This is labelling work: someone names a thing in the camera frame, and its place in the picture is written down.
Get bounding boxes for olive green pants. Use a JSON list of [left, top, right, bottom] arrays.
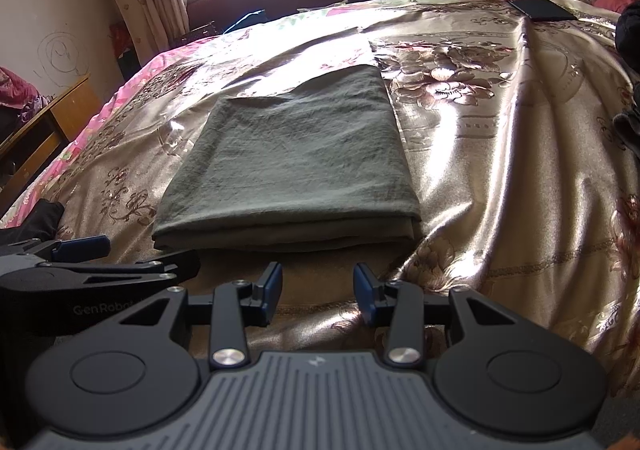
[[152, 66, 420, 250]]

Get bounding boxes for dark grey cloth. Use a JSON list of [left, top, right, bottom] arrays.
[[0, 199, 65, 246]]

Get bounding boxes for pink red cloth bundle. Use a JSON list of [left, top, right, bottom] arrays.
[[0, 68, 51, 122]]

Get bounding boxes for floral satin bedspread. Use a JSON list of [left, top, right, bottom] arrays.
[[1, 0, 639, 395]]

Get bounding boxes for black phone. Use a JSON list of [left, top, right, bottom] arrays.
[[509, 0, 576, 22]]

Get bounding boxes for wooden cabinet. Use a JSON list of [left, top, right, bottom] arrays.
[[0, 75, 102, 214]]

